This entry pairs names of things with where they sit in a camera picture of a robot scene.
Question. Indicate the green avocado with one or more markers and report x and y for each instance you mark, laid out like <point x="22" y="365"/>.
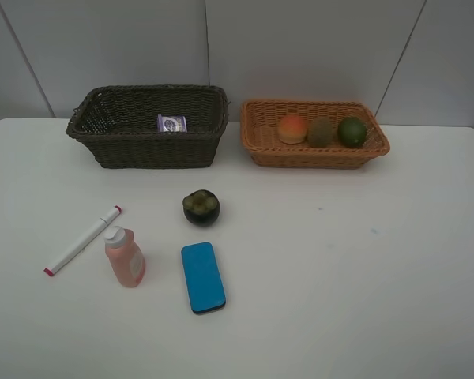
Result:
<point x="352" y="132"/>

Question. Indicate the orange wicker basket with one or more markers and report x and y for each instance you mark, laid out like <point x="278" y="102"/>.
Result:
<point x="259" y="120"/>

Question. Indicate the brown kiwi fruit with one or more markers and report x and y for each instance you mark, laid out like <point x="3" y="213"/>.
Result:
<point x="320" y="133"/>

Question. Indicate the purple air freshener can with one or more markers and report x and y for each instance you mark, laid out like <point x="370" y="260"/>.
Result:
<point x="171" y="124"/>

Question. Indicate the dark brown wicker basket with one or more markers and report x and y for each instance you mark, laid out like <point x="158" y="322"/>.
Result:
<point x="118" y="125"/>

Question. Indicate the white marker red caps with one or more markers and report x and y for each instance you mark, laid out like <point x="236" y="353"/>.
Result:
<point x="88" y="235"/>

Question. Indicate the orange peach fruit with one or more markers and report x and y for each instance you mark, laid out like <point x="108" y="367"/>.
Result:
<point x="292" y="129"/>

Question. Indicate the blue whiteboard eraser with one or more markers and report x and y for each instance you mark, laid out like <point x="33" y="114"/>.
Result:
<point x="203" y="281"/>

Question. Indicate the dark purple mangosteen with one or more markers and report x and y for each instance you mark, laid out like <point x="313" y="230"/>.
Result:
<point x="201" y="208"/>

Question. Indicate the pink bottle white cap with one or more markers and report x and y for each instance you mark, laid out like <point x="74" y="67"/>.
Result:
<point x="126" y="258"/>

